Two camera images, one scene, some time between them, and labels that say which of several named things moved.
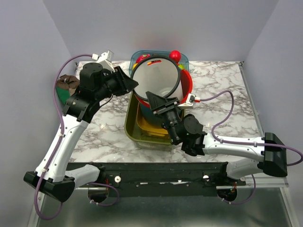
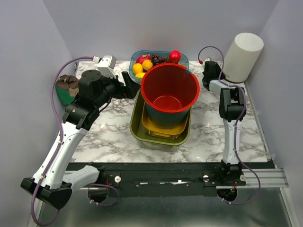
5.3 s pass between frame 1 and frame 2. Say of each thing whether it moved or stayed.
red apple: stayed
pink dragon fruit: stayed
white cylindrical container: moved
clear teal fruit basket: stayed
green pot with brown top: stayed
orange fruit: moved
